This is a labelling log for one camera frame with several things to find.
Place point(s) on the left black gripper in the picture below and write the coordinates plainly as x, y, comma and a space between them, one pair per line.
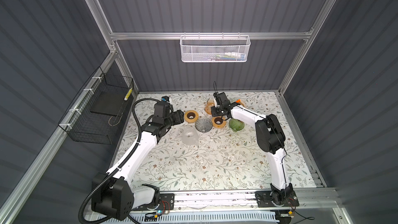
178, 115

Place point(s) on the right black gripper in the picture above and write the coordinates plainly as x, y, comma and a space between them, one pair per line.
213, 111

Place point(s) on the green glass dripper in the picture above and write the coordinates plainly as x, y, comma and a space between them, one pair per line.
236, 125

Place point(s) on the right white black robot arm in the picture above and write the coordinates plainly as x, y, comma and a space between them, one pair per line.
270, 139

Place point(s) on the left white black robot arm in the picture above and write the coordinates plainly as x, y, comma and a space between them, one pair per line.
114, 197

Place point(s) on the grey glass dripper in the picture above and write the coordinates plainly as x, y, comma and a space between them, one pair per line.
203, 125

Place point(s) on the clear frosted glass dripper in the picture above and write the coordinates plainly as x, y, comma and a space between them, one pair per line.
190, 136

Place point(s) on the yellow marker pen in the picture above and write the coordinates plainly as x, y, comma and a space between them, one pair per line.
129, 92

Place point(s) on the floral table mat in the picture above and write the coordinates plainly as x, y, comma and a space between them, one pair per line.
222, 159

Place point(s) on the tubes in white basket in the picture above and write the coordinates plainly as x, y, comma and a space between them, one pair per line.
228, 57

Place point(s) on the black foam pad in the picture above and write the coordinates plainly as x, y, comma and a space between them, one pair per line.
110, 104

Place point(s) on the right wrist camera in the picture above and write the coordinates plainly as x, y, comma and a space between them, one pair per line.
221, 99

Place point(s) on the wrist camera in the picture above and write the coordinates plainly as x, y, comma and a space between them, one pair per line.
221, 99
163, 108

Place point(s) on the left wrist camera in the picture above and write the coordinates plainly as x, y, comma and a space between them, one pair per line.
163, 108

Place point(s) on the white wire wall basket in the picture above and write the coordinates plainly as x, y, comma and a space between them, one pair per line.
196, 48

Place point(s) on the black wire side basket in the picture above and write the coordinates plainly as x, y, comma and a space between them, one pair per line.
83, 126

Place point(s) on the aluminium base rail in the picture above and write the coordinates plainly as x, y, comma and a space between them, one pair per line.
238, 201

